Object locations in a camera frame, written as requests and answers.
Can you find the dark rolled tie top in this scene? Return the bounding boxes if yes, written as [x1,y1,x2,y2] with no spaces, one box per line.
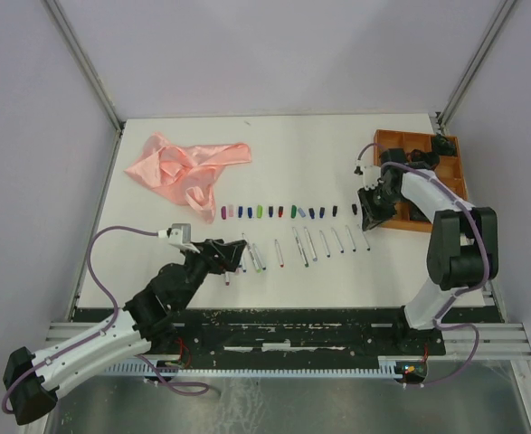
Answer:
[431,134,458,157]

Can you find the black capped marker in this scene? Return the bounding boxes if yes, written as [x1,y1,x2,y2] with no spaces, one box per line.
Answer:
[357,224,371,251]
[345,225,357,252]

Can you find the pink satin cloth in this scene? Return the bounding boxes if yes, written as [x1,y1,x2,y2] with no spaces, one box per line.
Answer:
[125,133,252,223]

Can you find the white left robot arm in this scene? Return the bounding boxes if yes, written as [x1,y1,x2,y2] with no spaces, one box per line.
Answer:
[2,239,247,426]

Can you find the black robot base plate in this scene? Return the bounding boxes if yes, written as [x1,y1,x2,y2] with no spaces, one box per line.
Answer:
[73,308,447,363]

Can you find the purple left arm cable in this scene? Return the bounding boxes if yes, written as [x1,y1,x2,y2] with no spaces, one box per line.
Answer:
[1,225,212,415]

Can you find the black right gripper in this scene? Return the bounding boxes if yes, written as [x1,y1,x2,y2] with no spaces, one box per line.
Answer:
[356,184,403,231]

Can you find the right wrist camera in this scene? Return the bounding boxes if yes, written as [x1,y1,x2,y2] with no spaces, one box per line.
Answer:
[355,161,381,191]

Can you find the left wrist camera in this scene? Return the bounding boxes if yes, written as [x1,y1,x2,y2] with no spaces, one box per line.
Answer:
[156,223,200,253]

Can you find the dark rolled tie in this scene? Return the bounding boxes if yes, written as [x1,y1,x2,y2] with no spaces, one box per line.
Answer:
[407,149,440,171]
[431,134,458,157]

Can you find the light blue cable duct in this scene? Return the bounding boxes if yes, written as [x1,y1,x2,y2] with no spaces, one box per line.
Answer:
[104,348,423,378]

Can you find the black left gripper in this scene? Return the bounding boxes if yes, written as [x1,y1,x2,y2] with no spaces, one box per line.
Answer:
[177,237,246,309]

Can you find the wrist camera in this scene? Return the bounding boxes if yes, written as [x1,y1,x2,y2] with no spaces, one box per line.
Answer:
[156,223,200,253]
[355,161,381,191]

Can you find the aluminium frame post right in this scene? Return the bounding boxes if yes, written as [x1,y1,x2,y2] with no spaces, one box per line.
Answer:
[431,0,521,136]

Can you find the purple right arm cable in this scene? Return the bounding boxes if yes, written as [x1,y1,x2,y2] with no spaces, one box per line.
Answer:
[354,142,492,390]

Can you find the lavender capped marker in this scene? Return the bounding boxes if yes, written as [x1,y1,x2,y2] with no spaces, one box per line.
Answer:
[303,226,318,262]

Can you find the orange wooden divider tray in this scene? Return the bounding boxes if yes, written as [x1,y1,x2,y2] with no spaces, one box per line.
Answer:
[374,129,468,232]

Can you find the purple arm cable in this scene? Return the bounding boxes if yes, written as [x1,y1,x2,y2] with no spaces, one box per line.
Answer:
[354,142,492,390]
[1,225,212,415]

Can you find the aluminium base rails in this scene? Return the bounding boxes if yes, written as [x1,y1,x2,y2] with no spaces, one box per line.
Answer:
[45,322,531,361]

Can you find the lime green capped marker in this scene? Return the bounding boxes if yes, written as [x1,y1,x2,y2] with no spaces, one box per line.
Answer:
[242,232,262,273]

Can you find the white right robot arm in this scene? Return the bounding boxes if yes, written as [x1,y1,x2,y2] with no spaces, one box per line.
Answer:
[355,143,498,354]

